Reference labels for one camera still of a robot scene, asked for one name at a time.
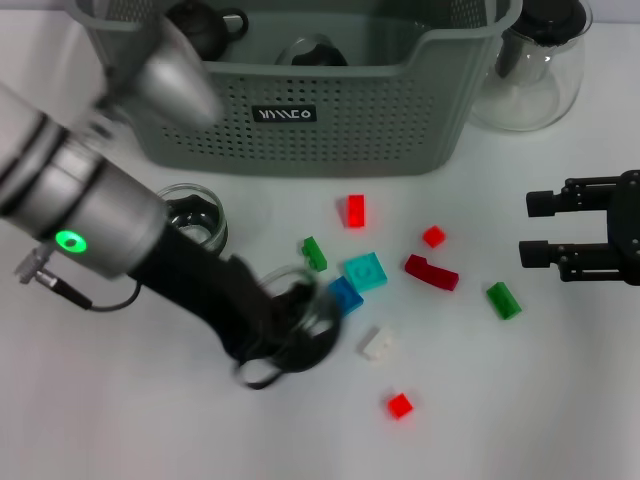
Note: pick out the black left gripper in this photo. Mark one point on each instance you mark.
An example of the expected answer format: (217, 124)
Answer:
(210, 290)

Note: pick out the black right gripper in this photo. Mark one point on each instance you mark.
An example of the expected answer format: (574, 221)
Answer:
(627, 225)

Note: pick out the glass teacup with black holder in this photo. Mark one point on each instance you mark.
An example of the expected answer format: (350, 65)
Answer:
(200, 220)
(320, 55)
(310, 320)

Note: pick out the grey-green perforated storage bin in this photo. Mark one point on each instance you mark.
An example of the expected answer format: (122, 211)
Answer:
(350, 125)

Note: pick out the green oblong brick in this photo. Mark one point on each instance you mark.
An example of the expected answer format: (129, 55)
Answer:
(504, 301)
(314, 252)

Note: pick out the small red square brick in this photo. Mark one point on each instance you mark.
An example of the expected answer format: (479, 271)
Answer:
(434, 236)
(400, 405)

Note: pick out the dark red curved brick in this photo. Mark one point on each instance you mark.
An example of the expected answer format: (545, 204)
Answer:
(432, 274)

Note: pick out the glass teapot with black lid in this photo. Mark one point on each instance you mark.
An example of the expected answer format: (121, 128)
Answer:
(525, 100)

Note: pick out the blue square plate brick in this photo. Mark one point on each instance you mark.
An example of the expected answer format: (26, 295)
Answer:
(350, 297)

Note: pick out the cyan square plate brick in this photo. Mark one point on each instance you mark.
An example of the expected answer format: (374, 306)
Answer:
(366, 271)

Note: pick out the bright red oblong brick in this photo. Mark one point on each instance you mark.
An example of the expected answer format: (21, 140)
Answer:
(356, 212)

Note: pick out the white oblong brick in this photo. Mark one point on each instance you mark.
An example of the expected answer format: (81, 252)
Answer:
(377, 344)

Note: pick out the silver metal connector plug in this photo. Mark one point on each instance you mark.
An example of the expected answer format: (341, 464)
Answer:
(35, 265)

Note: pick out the black ceramic teapot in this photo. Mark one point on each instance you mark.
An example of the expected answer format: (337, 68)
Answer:
(210, 25)

